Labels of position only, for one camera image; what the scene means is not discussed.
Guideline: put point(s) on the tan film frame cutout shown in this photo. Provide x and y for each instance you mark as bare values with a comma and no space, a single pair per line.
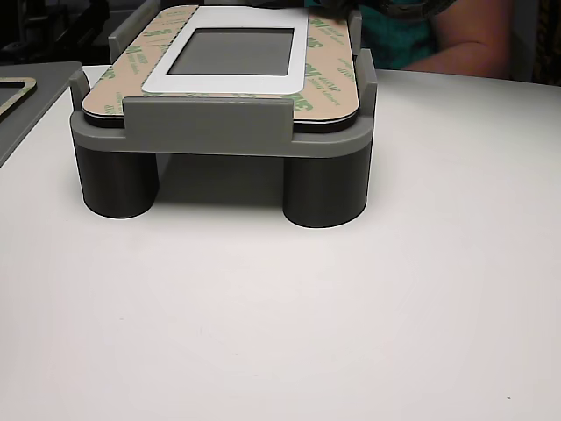
30,89

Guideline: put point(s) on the white panel with grey window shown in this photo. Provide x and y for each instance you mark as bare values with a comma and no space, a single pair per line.
166,81

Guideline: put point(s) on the grey tray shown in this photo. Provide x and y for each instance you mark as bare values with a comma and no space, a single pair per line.
48,92

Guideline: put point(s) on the dark background machinery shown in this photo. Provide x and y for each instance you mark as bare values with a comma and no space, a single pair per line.
26,26

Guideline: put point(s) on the person's teal shirt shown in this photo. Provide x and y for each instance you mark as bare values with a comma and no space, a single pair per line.
394,35

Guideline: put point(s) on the person's bare forearm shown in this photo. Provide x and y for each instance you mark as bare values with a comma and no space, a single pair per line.
464,52

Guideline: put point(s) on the tan film with green print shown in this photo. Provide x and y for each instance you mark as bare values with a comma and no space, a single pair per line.
114,87

